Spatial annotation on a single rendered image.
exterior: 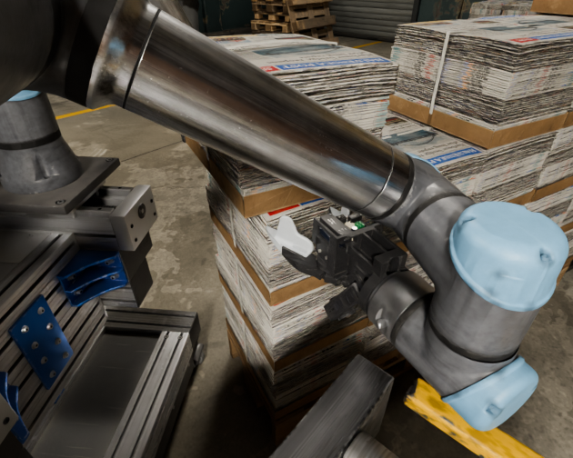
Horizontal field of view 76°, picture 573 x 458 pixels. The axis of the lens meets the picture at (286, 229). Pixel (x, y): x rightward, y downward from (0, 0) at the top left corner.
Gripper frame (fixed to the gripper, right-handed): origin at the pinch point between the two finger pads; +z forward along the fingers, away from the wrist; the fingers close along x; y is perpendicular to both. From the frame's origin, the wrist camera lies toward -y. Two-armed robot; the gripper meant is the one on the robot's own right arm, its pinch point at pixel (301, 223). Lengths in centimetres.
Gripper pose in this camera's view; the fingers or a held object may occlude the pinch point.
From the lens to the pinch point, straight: 58.0
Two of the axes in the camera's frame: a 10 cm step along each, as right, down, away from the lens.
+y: 0.0, -8.2, -5.8
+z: -4.8, -5.1, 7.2
